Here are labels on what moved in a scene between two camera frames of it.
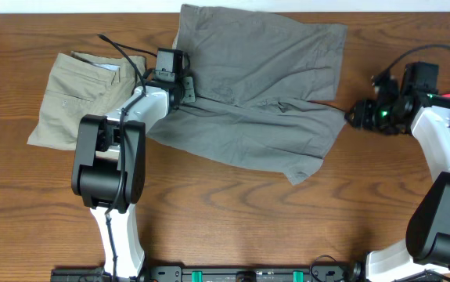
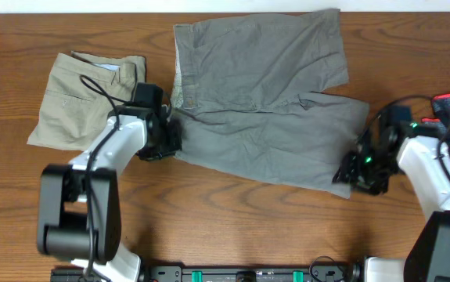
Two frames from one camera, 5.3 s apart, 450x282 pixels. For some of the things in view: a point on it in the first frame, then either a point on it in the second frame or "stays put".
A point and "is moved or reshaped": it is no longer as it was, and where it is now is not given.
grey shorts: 262,82 is moved or reshaped
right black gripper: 362,116 → 348,168
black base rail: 180,273 stays put
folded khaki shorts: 82,84 stays put
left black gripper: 190,96 → 176,145
